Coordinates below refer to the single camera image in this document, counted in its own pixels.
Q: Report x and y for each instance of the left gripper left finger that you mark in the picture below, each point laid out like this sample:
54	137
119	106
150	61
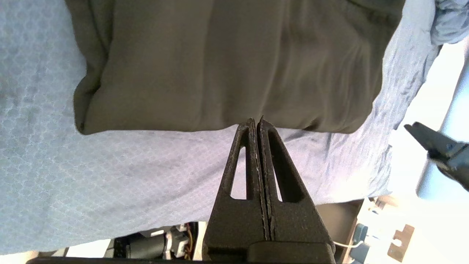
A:
238	220

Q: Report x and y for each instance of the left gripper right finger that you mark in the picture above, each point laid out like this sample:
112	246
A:
296	220

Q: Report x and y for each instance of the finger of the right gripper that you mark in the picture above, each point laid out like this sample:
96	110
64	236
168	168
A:
452	168
439	141

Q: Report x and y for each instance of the black zip hoodie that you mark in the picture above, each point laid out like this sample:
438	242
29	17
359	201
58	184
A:
220	66

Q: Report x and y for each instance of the brown bed base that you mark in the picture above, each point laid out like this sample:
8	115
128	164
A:
340	220

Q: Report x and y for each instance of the small blue box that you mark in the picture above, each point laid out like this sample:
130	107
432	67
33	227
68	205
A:
361	238

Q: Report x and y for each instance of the brown cardboard piece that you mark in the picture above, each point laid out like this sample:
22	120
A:
401	244

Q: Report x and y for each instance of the crumpled blue duvet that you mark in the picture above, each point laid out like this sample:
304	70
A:
450	22

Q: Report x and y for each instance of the blue bed sheet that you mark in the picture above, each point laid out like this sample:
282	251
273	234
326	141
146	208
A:
110	176

